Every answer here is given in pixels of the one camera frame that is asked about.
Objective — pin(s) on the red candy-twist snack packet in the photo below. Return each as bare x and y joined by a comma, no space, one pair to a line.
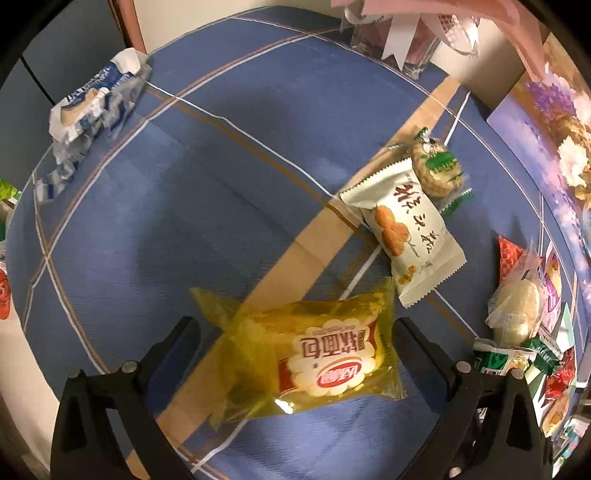
556,384

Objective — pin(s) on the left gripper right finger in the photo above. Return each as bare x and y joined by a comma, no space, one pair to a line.
487,427

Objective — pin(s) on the pink purple swiss roll packet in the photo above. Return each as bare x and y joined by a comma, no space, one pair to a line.
553,283

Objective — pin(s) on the crumpled blue white wrapper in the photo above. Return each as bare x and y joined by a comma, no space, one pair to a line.
102,105

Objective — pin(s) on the green biscuit packet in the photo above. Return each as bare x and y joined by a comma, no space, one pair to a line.
545,360

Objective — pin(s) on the blue plaid tablecloth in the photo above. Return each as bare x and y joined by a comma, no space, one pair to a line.
224,178

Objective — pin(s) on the white teal-rimmed tray box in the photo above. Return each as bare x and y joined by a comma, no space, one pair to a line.
563,335

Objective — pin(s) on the round cookie clear green packet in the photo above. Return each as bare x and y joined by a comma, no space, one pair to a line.
440,173

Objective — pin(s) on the colourful bags on floor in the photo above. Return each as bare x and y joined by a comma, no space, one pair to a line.
9,197

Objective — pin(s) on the red patterned packet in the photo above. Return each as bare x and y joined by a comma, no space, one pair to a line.
510,253

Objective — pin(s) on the white nut snack packet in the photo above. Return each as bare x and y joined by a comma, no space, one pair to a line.
410,229

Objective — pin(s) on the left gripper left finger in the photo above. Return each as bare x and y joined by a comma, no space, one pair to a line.
84,445

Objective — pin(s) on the yellow soft bread packet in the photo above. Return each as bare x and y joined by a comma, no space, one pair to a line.
302,355

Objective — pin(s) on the pink paper flower bouquet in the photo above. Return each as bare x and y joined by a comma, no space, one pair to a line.
390,27

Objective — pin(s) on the round pastry clear packet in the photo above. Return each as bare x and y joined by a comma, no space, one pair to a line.
516,308

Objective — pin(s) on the cream orange cake packet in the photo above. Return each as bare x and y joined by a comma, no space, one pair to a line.
556,414

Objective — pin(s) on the flower vase painting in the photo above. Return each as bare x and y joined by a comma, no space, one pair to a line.
547,126

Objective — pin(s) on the green white cracker packet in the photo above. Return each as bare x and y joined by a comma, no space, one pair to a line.
493,360

